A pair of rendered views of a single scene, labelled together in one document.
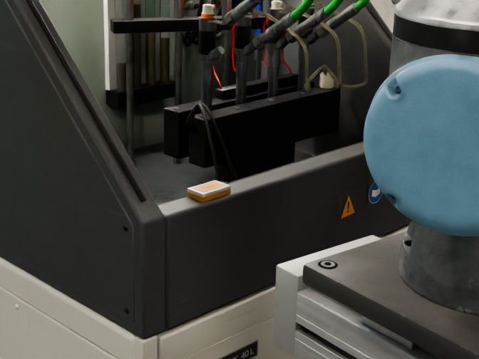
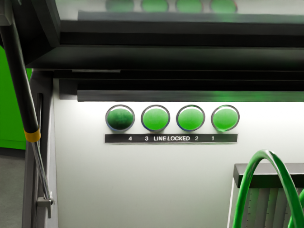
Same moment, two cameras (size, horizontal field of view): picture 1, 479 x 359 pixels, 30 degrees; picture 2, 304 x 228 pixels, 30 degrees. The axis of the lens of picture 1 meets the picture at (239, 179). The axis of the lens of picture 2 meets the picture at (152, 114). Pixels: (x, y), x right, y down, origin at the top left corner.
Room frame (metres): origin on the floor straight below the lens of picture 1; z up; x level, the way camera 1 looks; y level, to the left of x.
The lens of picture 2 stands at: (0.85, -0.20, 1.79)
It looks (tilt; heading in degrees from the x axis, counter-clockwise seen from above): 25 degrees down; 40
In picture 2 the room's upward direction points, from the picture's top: 2 degrees clockwise
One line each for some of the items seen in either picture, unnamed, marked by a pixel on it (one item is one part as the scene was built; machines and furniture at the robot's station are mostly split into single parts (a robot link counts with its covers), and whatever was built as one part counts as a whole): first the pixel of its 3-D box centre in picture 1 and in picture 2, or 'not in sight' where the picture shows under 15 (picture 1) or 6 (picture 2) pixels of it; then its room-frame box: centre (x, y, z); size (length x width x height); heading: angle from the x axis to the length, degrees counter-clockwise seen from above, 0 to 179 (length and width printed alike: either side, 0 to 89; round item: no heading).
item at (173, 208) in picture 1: (313, 211); not in sight; (1.26, -0.11, 0.87); 0.62 x 0.04 x 0.16; 136
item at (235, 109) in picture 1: (255, 138); not in sight; (1.51, -0.03, 0.91); 0.34 x 0.10 x 0.15; 136
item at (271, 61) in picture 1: (278, 70); not in sight; (1.53, -0.06, 1.03); 0.05 x 0.03 x 0.21; 46
